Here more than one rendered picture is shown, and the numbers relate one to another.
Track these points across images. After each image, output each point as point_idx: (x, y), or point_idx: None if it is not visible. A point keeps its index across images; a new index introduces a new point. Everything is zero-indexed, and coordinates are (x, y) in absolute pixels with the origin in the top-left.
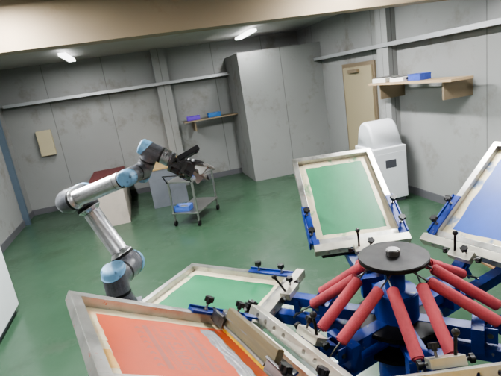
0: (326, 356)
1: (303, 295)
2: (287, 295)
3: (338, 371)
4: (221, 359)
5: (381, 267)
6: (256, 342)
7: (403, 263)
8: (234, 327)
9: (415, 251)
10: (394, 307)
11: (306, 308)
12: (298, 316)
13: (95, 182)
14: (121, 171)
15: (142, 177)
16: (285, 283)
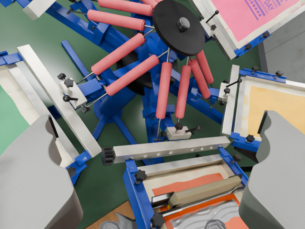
0: (200, 138)
1: (87, 88)
2: (85, 102)
3: (220, 143)
4: (229, 227)
5: (193, 50)
6: (220, 190)
7: (196, 36)
8: (190, 201)
9: (186, 14)
10: (199, 75)
11: (100, 98)
12: None
13: None
14: None
15: None
16: (44, 83)
